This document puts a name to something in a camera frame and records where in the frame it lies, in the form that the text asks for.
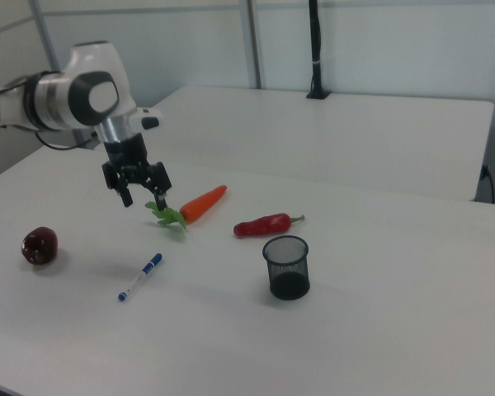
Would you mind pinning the white marker pen blue cap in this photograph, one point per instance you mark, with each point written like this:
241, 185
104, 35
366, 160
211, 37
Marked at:
139, 277

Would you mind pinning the dark red toy apple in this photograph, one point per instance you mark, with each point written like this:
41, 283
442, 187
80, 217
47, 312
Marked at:
39, 245

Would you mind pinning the black camera pole with base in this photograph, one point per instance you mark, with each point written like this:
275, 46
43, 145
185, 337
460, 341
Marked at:
315, 41

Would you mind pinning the black mesh pen cup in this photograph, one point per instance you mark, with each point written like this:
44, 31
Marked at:
289, 280

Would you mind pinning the orange toy carrot green leaves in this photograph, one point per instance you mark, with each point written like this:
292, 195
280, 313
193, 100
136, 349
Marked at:
202, 202

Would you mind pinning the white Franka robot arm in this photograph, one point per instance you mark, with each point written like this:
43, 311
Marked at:
53, 99

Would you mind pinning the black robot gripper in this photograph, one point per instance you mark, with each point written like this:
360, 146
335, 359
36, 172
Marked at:
128, 158

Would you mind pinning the red toy chili pepper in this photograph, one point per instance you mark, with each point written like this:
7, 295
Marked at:
260, 226

